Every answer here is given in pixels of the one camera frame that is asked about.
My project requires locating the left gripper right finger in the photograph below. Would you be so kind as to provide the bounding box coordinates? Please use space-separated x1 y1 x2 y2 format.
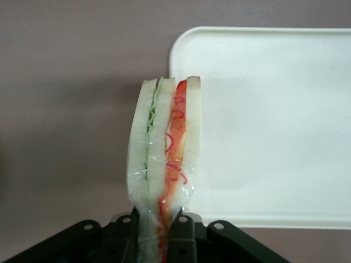
166 208 290 263

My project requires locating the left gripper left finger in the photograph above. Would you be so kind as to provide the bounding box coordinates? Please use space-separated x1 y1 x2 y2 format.
0 207 141 263

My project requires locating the triangle sandwich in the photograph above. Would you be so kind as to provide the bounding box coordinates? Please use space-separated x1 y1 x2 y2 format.
125 75 203 263

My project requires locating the cream plastic tray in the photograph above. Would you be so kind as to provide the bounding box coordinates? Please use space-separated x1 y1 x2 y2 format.
166 26 351 230

